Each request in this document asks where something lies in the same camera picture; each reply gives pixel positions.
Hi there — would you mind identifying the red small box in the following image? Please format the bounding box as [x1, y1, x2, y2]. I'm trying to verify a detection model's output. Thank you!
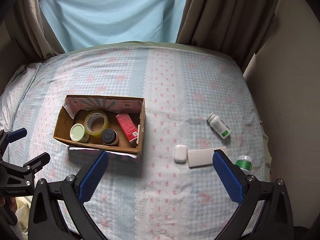
[116, 114, 138, 143]

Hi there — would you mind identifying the pale green lid jar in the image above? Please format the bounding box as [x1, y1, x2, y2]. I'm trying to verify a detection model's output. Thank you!
[69, 124, 89, 143]

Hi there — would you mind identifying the pillow in floral case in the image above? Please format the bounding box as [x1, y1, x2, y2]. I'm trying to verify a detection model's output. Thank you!
[1, 62, 43, 131]

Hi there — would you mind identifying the green mattress cover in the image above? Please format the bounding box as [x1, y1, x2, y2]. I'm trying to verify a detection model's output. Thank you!
[65, 41, 234, 61]

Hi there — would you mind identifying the person left hand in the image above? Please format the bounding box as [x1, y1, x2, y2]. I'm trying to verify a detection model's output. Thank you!
[0, 195, 18, 214]

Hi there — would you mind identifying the checkered floral bed sheet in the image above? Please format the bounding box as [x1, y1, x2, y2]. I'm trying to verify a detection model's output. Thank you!
[4, 47, 268, 239]

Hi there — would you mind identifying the green label white jar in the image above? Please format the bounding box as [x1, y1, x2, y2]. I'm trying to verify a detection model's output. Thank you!
[235, 155, 253, 174]

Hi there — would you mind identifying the light blue hanging cloth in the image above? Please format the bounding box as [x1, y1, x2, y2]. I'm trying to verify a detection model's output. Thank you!
[39, 0, 186, 52]

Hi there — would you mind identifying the white remote control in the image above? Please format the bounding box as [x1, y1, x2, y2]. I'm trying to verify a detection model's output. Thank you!
[187, 146, 228, 168]

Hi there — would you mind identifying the white pill bottle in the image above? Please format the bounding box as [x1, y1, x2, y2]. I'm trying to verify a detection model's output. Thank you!
[207, 113, 232, 139]

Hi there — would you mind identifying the yellow tape roll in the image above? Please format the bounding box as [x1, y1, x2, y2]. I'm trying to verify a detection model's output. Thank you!
[84, 110, 110, 138]

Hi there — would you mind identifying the black lid small jar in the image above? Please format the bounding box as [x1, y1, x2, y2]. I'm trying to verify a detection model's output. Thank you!
[101, 128, 119, 146]

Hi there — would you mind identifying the right brown curtain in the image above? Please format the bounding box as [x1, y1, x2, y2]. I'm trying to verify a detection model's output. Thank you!
[176, 0, 279, 71]

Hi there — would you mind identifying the cardboard box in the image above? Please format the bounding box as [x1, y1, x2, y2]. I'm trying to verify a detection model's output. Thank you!
[53, 95, 145, 162]

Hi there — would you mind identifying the left brown curtain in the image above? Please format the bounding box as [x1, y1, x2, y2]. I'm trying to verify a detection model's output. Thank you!
[4, 0, 65, 61]

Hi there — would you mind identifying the white earbuds case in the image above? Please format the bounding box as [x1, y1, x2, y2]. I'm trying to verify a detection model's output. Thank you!
[173, 145, 188, 163]

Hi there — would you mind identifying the brown curtain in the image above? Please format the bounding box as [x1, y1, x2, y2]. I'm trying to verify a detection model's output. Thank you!
[176, 0, 279, 71]
[4, 0, 65, 61]

